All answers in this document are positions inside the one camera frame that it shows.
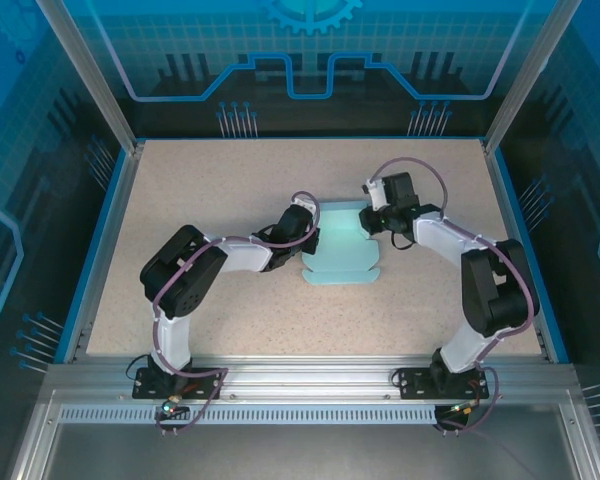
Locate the light teal paper box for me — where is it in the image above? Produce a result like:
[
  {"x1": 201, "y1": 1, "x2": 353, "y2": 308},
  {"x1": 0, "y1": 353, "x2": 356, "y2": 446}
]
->
[{"x1": 299, "y1": 199, "x2": 384, "y2": 287}]

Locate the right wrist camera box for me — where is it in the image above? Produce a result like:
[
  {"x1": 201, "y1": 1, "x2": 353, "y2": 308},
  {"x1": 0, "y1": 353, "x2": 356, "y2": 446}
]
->
[{"x1": 362, "y1": 176, "x2": 390, "y2": 212}]

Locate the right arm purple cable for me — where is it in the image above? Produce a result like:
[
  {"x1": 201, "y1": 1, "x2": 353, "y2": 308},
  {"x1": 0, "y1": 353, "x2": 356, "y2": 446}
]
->
[{"x1": 369, "y1": 156, "x2": 540, "y2": 434}]

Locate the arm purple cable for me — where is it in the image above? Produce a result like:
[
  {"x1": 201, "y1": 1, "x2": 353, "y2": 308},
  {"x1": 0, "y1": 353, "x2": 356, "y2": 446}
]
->
[
  {"x1": 149, "y1": 190, "x2": 324, "y2": 437},
  {"x1": 369, "y1": 156, "x2": 540, "y2": 434}
]

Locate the aluminium side rail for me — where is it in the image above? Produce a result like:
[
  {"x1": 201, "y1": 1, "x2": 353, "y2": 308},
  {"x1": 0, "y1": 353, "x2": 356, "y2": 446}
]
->
[
  {"x1": 481, "y1": 139, "x2": 556, "y2": 364},
  {"x1": 62, "y1": 142, "x2": 146, "y2": 365}
]

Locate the aluminium frame beam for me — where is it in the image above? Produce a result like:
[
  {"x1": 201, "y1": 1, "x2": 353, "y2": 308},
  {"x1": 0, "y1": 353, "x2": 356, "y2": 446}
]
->
[{"x1": 44, "y1": 355, "x2": 581, "y2": 401}]

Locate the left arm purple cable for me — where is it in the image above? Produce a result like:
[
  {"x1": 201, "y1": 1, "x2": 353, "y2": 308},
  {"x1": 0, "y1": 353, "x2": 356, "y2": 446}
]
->
[{"x1": 149, "y1": 190, "x2": 324, "y2": 437}]

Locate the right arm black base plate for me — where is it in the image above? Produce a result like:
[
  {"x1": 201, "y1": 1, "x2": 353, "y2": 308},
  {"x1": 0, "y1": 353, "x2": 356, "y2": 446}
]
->
[{"x1": 395, "y1": 367, "x2": 491, "y2": 401}]

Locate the slotted cable duct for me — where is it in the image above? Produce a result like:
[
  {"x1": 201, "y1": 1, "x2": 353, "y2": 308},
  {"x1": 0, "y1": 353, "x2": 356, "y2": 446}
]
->
[{"x1": 58, "y1": 405, "x2": 439, "y2": 426}]

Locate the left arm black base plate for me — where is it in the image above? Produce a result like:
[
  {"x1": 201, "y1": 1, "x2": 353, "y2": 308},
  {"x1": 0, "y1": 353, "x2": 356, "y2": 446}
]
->
[{"x1": 131, "y1": 367, "x2": 225, "y2": 401}]

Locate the aluminium frame post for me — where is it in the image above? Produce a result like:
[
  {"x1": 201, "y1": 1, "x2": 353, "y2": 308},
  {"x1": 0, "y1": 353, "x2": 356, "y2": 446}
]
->
[
  {"x1": 34, "y1": 0, "x2": 146, "y2": 156},
  {"x1": 482, "y1": 0, "x2": 584, "y2": 156}
]

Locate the cable connector with green light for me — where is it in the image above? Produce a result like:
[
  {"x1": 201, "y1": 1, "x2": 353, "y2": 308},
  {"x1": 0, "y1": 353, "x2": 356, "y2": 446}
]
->
[
  {"x1": 154, "y1": 394, "x2": 191, "y2": 421},
  {"x1": 447, "y1": 397, "x2": 482, "y2": 419}
]

